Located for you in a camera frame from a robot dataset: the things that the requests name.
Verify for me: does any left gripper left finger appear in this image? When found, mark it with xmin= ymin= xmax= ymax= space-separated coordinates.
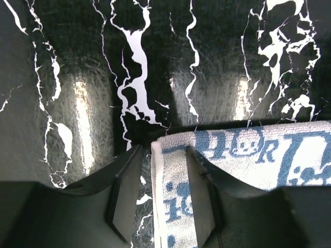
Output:
xmin=1 ymin=145 xmax=143 ymax=247

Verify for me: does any black marble pattern mat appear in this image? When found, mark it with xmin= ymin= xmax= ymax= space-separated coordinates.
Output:
xmin=1 ymin=1 xmax=330 ymax=247

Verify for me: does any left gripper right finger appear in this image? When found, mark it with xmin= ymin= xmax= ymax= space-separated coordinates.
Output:
xmin=186 ymin=147 xmax=330 ymax=247

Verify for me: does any blue white patterned towel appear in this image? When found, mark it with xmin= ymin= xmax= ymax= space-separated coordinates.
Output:
xmin=151 ymin=121 xmax=330 ymax=247

